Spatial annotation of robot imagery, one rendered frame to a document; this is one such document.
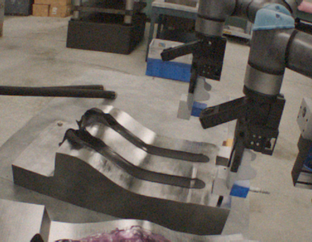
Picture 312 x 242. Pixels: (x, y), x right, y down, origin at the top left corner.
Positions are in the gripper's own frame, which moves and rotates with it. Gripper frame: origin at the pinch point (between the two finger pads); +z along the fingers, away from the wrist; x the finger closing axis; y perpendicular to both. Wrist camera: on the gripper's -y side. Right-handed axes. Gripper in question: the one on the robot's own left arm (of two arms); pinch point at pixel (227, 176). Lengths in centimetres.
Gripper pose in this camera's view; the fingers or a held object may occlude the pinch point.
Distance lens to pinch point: 74.1
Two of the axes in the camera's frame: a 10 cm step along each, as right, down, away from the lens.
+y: 9.7, 2.0, -1.3
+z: -1.3, 8.9, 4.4
